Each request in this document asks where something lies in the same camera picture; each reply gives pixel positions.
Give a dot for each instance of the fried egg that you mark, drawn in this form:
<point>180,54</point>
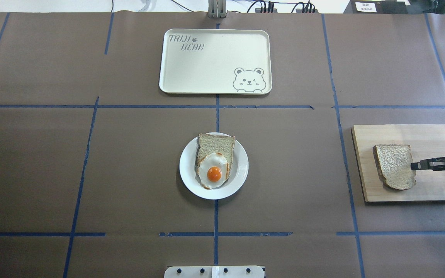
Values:
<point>213,171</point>

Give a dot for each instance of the aluminium frame post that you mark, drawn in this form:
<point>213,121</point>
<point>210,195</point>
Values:
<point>217,9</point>

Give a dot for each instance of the brown bread slice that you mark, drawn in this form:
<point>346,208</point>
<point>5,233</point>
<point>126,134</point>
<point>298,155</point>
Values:
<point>393,163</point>

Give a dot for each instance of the black box with label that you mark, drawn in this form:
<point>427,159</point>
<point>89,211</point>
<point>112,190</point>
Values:
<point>376,7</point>

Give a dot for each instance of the white pedestal column base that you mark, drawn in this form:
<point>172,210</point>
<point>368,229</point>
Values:
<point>244,271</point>

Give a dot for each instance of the cream bear tray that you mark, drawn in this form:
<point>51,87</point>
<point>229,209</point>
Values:
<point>216,61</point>

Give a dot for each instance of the black power strip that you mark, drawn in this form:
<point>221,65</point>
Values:
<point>269,7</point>

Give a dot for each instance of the white round plate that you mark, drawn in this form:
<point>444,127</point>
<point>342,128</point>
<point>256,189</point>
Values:
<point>237,176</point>

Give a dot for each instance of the bread slice on plate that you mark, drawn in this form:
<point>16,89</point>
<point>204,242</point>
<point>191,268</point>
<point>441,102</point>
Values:
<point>215,143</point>

